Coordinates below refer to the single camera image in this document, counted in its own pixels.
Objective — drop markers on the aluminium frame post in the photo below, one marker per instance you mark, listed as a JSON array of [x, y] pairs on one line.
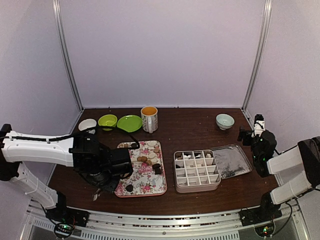
[[65, 53], [264, 30]]

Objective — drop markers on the floral white mug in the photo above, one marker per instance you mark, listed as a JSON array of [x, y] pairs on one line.
[[149, 117]]

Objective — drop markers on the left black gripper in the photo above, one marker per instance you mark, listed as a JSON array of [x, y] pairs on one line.
[[111, 187]]

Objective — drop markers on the pale blue tea bowl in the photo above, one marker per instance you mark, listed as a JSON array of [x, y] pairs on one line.
[[224, 121]]

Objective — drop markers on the green plate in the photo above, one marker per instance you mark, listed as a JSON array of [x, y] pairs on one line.
[[130, 123]]

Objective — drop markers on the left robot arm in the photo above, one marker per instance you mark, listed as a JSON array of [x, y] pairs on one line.
[[95, 162]]

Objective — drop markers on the black white bowl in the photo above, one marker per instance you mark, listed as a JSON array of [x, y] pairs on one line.
[[86, 124]]

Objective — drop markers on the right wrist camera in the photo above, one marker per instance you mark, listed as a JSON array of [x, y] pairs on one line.
[[258, 126]]

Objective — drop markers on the pink rabbit tin lid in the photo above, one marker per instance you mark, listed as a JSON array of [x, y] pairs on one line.
[[231, 161]]

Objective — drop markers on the right aluminium frame post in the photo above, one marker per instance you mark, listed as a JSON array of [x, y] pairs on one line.
[[264, 30]]

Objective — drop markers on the front aluminium rail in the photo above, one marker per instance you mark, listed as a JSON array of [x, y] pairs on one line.
[[225, 225]]

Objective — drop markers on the green bowl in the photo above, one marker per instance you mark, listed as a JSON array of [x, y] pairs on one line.
[[108, 122]]

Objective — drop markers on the left aluminium frame post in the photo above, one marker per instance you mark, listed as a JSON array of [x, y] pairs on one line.
[[65, 53]]

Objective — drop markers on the pink divided tin box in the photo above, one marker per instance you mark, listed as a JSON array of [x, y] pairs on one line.
[[196, 171]]

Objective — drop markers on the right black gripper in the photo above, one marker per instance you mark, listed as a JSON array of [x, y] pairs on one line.
[[242, 132]]

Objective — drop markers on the floral pink tray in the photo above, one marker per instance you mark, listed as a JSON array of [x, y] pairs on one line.
[[148, 177]]

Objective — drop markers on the metal serving tongs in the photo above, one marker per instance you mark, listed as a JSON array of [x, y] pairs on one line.
[[96, 194]]

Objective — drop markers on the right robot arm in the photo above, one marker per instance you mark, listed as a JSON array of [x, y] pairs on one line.
[[263, 144]]

